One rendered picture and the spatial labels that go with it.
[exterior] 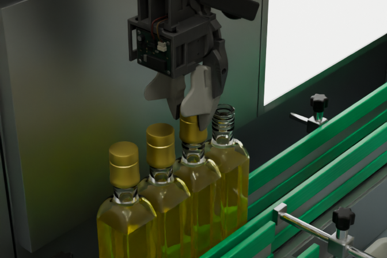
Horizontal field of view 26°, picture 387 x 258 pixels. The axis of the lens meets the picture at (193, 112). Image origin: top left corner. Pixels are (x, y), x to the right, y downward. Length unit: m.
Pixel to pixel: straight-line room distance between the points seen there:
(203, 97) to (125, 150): 0.11
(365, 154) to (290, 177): 0.13
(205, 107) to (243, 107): 0.36
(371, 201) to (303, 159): 0.14
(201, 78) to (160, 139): 0.09
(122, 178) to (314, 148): 0.50
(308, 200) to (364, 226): 0.19
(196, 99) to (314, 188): 0.36
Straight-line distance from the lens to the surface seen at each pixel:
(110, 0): 1.05
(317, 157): 1.42
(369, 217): 1.46
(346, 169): 1.35
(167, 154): 1.00
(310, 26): 1.44
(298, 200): 1.25
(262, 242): 1.17
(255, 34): 1.31
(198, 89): 0.97
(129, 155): 0.95
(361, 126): 1.52
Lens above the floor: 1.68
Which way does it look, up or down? 30 degrees down
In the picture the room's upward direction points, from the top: straight up
